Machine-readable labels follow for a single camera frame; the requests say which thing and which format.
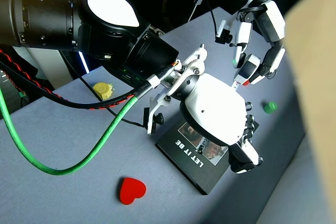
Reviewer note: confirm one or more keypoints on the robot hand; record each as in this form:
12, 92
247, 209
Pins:
212, 108
274, 22

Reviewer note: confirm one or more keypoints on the black Let It Be book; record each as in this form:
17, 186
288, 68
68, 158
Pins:
207, 179

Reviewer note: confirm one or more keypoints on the green cylinder block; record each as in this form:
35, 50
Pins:
270, 107

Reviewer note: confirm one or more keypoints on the beige blurred panel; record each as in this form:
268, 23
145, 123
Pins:
315, 77

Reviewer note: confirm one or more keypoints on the yellow swirl toy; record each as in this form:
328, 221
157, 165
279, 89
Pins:
103, 90

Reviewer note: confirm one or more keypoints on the black computer case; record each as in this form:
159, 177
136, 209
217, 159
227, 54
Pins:
162, 3

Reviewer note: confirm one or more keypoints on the red heart block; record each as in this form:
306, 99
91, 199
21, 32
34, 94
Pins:
131, 191

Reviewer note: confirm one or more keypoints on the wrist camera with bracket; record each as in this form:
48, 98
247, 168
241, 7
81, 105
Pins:
223, 35
155, 119

